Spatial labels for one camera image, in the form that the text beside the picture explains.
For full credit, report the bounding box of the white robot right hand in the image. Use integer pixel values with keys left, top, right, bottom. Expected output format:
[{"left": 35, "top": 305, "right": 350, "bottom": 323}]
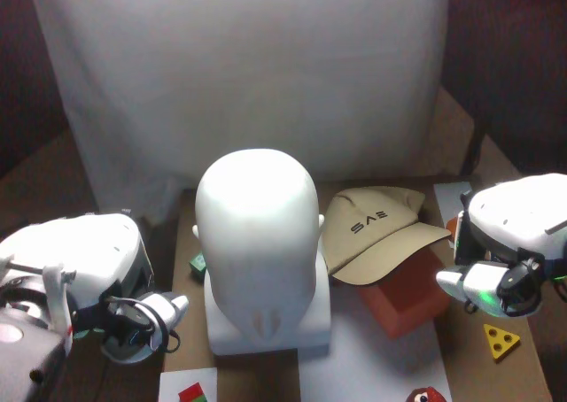
[{"left": 436, "top": 173, "right": 567, "bottom": 319}]

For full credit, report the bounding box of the brown cardboard board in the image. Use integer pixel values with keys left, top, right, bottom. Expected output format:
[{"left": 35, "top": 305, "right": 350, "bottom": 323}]
[{"left": 163, "top": 171, "right": 555, "bottom": 402}]

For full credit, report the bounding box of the red and green block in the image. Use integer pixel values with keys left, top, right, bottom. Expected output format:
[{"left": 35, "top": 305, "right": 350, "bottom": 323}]
[{"left": 178, "top": 382, "right": 209, "bottom": 402}]

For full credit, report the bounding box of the yellow triangle block with holes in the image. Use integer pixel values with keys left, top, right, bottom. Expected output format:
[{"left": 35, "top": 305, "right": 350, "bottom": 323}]
[{"left": 482, "top": 323, "right": 522, "bottom": 364}]

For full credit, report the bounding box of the large white paper sheet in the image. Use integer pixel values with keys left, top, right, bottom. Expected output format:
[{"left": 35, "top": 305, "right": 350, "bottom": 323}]
[{"left": 299, "top": 304, "right": 453, "bottom": 402}]

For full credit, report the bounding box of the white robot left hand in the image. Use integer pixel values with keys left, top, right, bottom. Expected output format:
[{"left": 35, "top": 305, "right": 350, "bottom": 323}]
[{"left": 0, "top": 213, "right": 190, "bottom": 364}]

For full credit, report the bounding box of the white backdrop cloth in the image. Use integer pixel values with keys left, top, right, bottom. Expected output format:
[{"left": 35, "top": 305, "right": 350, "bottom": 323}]
[{"left": 26, "top": 0, "right": 451, "bottom": 220}]

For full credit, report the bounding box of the white mannequin head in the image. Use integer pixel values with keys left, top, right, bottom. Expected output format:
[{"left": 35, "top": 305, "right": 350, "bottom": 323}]
[{"left": 190, "top": 148, "right": 333, "bottom": 358}]

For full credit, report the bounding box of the small green block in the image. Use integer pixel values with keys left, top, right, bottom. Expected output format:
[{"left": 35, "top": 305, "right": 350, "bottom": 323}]
[{"left": 189, "top": 253, "right": 207, "bottom": 279}]

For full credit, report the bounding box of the brick red block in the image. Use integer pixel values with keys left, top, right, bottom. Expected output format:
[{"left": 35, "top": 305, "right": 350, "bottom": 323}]
[{"left": 356, "top": 246, "right": 451, "bottom": 340}]

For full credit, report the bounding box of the red toy with eyes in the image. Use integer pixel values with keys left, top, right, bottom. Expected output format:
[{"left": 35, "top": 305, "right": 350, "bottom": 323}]
[{"left": 406, "top": 387, "right": 447, "bottom": 402}]

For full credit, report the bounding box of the beige baseball cap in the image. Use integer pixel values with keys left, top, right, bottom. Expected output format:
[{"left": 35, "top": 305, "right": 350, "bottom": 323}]
[{"left": 321, "top": 187, "right": 453, "bottom": 287}]

